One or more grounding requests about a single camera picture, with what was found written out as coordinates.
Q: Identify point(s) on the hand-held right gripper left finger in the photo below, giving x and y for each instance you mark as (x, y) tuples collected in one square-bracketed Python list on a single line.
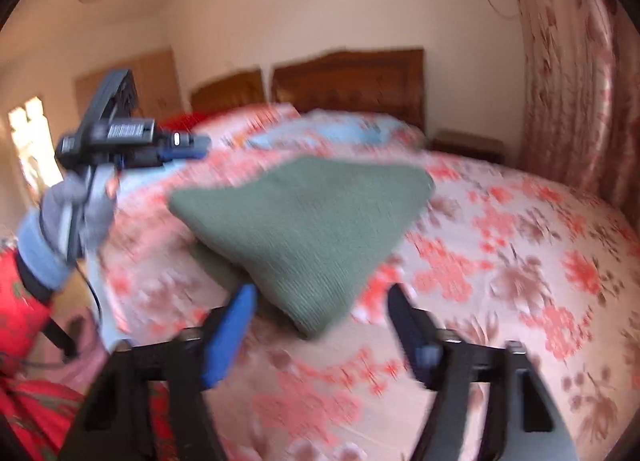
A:
[(227, 336)]

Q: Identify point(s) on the orange floral quilt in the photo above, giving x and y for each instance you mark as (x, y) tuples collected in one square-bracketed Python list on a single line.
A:
[(250, 123)]

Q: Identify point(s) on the light wooden wardrobe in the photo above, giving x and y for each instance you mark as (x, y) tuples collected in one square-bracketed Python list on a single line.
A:
[(150, 81)]

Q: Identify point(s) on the small wooden headboard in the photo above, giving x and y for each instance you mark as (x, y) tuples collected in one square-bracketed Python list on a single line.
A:
[(227, 91)]

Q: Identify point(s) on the large carved wooden headboard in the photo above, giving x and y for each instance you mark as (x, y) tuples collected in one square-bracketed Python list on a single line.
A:
[(350, 83)]

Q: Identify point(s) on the bed with floral sheet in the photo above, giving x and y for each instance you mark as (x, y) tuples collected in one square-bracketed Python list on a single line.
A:
[(500, 251)]

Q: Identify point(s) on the green and white knit sweater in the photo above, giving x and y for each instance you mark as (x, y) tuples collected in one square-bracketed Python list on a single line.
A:
[(310, 231)]

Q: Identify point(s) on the person's left forearm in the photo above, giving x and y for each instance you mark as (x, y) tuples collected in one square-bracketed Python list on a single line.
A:
[(22, 301)]

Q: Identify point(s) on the person's left hand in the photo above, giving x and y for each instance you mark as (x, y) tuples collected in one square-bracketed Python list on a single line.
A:
[(92, 213)]

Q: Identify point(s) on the red cloth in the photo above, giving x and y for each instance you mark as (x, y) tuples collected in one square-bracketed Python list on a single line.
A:
[(182, 120)]

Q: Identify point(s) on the pink floral curtain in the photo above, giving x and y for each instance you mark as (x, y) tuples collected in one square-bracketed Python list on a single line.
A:
[(575, 66)]

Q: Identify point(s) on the dark wooden nightstand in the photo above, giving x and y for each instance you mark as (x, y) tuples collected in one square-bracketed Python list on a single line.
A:
[(467, 146)]

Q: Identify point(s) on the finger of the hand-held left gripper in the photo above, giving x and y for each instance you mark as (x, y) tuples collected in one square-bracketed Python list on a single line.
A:
[(187, 147)]

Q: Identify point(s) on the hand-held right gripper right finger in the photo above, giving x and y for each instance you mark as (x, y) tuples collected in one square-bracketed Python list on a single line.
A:
[(410, 333)]

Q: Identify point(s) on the bright doorway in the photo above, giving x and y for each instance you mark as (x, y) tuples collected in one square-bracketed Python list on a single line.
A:
[(30, 141)]

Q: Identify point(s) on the person's red floral clothing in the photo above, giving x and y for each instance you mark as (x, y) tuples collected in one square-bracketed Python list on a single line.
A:
[(35, 416)]

